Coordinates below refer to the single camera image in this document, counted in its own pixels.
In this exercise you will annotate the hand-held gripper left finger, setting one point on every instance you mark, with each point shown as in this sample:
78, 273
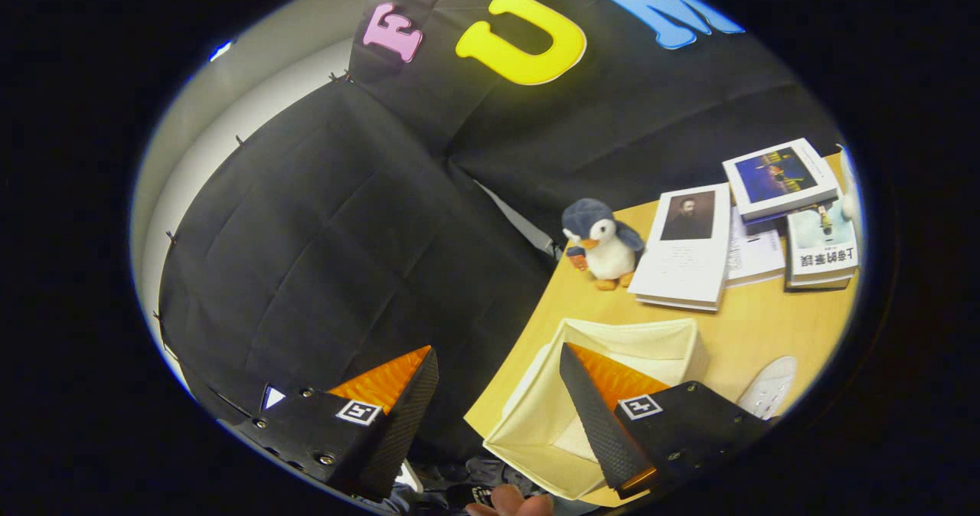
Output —
402, 432

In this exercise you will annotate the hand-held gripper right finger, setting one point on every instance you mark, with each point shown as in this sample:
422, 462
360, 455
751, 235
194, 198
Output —
601, 432

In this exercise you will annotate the beige fabric storage box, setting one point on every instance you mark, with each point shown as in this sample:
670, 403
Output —
528, 424

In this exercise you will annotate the white canvas shoe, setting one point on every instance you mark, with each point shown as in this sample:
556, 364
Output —
769, 386

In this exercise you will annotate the person's dark clothing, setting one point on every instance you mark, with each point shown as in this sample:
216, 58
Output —
459, 474

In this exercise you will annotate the white book with portrait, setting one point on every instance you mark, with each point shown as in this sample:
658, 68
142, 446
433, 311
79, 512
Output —
681, 271

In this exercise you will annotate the grey penguin plush toy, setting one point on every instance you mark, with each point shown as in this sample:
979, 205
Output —
609, 248

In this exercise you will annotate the thin white booklet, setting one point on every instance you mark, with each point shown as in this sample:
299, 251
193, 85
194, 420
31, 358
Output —
754, 256

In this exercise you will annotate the book with pale blue cover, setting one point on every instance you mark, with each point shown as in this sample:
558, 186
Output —
823, 259

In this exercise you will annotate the book with night photo cover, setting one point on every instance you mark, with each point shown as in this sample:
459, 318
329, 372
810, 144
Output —
777, 175

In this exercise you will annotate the white duck plush toy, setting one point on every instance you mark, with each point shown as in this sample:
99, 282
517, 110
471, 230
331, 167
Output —
850, 206

